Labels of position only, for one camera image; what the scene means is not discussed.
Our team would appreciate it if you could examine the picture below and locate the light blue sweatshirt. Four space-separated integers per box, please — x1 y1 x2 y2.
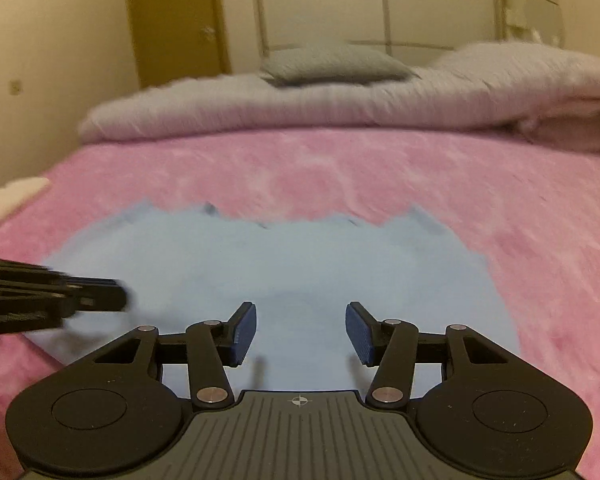
30 200 522 391

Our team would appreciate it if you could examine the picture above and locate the cream wardrobe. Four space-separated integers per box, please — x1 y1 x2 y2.
215 0 506 61

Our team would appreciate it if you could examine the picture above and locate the wooden door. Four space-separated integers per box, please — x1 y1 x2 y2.
124 0 231 88

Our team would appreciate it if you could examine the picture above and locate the grey pillow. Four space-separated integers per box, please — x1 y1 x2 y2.
259 42 421 86

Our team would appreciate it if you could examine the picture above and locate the pink floral bed sheet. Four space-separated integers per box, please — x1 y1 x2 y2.
0 127 600 480

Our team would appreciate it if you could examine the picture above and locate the oval mirror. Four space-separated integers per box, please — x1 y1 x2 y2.
522 0 566 48

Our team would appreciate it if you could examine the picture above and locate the grey striped duvet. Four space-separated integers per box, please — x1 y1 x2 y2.
77 42 600 153

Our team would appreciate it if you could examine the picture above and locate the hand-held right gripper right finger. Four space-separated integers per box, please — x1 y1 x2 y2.
346 301 511 407

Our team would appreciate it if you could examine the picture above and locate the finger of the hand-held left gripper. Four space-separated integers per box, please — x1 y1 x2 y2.
55 276 129 314

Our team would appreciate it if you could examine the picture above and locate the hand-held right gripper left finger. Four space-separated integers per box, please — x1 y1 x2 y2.
94 301 257 408

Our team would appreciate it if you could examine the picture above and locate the cream folded cloth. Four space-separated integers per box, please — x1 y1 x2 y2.
0 176 51 236

